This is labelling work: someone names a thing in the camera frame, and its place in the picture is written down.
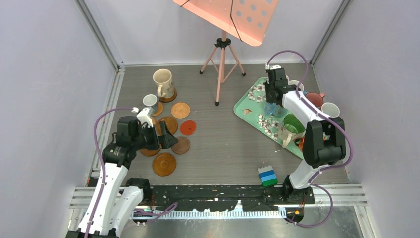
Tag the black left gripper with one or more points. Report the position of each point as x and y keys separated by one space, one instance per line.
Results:
x=166 y=140

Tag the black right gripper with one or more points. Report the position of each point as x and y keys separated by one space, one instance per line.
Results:
x=268 y=98

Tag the large ridged brown wooden coaster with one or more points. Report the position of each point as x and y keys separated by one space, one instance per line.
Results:
x=171 y=125

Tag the dark walnut coaster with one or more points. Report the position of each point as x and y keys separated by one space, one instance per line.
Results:
x=182 y=146

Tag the red round paper coaster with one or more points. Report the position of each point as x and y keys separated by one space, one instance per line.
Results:
x=188 y=127

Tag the light plain wooden coaster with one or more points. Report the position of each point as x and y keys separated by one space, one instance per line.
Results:
x=159 y=109

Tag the woven rattan coaster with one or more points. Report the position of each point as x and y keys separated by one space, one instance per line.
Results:
x=180 y=110

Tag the small blue patterned mug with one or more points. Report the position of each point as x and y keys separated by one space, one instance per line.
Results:
x=150 y=100

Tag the green inside cream mug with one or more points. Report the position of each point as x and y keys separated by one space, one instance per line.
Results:
x=290 y=130

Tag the orange mug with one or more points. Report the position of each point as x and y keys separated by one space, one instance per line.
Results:
x=299 y=142

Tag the cream shell pattern mug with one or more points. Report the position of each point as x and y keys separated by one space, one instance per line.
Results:
x=164 y=83

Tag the yellow inside blue mug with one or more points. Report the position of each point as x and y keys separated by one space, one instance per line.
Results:
x=275 y=110

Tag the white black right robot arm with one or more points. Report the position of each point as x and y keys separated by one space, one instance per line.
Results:
x=324 y=141

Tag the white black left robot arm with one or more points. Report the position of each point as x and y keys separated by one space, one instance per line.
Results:
x=110 y=207

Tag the ridged brown coaster back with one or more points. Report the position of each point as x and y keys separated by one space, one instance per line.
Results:
x=167 y=100

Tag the white inside teal mug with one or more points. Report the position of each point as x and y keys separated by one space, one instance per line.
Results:
x=297 y=83

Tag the mint green floral tray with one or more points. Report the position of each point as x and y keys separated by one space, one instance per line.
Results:
x=251 y=108

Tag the pink inside floral mug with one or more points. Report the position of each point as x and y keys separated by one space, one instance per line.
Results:
x=317 y=99

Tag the peach mug white inside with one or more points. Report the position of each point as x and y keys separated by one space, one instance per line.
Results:
x=331 y=109

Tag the pink music stand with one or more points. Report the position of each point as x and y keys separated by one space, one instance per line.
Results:
x=247 y=20

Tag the blue green toy brick stack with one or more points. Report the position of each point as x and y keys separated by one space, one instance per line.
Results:
x=267 y=176

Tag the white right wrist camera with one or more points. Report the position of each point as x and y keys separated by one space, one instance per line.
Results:
x=272 y=67

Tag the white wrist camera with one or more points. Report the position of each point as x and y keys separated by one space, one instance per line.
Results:
x=144 y=116
x=272 y=67

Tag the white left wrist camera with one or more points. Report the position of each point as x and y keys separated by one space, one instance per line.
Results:
x=144 y=116

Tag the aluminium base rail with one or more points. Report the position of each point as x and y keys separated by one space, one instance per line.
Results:
x=246 y=201

